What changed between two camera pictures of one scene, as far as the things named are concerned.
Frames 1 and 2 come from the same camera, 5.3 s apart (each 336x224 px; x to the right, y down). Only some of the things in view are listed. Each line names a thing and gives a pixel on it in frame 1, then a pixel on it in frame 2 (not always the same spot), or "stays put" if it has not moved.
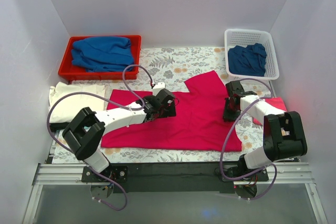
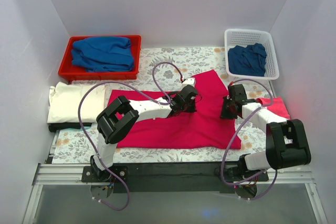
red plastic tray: x=103 y=57 stays put
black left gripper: x=170 y=110 to x=191 y=102
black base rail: x=173 y=177 stays put
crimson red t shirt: x=198 y=125 stays put
